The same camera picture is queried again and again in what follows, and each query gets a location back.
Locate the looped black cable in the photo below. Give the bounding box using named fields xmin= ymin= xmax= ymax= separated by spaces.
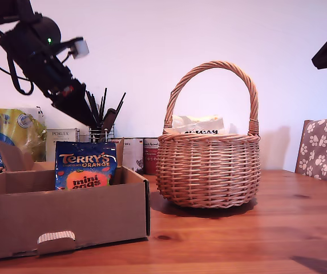
xmin=7 ymin=55 xmax=35 ymax=96

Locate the tin can white label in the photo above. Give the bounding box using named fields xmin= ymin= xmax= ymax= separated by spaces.
xmin=122 ymin=138 xmax=146 ymax=175

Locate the brown cardboard box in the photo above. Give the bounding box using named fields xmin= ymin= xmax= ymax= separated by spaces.
xmin=0 ymin=138 xmax=152 ymax=263

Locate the red white Maltesers bag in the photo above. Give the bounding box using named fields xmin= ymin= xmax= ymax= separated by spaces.
xmin=172 ymin=114 xmax=224 ymax=128

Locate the chrome wire utensil holder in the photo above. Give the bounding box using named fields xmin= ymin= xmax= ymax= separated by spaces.
xmin=88 ymin=127 xmax=116 ymax=143

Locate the woven wicker basket with handle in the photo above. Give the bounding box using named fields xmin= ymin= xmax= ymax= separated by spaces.
xmin=155 ymin=60 xmax=263 ymax=209

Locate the white Porlex box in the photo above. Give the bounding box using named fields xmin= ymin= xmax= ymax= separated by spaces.
xmin=46 ymin=128 xmax=80 ymax=163

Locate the tin can red label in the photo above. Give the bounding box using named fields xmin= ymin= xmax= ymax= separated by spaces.
xmin=143 ymin=138 xmax=160 ymax=175

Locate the black chopstick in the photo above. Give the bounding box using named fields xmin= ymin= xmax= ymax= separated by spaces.
xmin=86 ymin=90 xmax=100 ymax=126
xmin=100 ymin=87 xmax=108 ymax=131

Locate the paw-print chair cover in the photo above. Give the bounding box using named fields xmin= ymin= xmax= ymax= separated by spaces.
xmin=297 ymin=115 xmax=327 ymax=186

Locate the blue Terry's mini eggs bag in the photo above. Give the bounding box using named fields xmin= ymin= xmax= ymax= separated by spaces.
xmin=54 ymin=141 xmax=118 ymax=191

